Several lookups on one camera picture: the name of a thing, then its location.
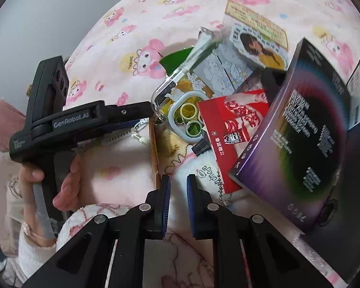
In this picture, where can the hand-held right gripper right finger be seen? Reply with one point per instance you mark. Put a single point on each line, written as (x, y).
(192, 207)

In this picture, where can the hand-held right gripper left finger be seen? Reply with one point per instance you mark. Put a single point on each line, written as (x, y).
(165, 207)

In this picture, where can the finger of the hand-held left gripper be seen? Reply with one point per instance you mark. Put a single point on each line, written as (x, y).
(129, 111)

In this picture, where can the red printed packet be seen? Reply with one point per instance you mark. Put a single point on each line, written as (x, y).
(216, 126)

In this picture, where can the person's left forearm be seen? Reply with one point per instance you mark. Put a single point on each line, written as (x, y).
(33, 261)

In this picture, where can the clear plastic container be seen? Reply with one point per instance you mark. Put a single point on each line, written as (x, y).
(180, 75)

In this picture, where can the person's left hand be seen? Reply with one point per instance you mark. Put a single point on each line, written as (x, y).
(69, 186)

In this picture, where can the white pink fluffy cloth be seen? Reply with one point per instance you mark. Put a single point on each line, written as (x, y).
(114, 180)

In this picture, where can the green snack packet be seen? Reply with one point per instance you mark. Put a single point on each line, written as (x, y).
(177, 60)

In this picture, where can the pink printed blanket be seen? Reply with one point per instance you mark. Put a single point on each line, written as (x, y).
(123, 15)

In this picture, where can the cartoon outline colouring card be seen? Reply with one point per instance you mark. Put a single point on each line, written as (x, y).
(219, 66)

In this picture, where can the large purple rainbow box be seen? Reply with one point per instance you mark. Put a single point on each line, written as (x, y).
(288, 144)

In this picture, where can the cartoon girl card packet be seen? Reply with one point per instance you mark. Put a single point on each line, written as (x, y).
(258, 42)

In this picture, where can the black box with white label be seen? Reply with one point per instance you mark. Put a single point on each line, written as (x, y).
(354, 96)

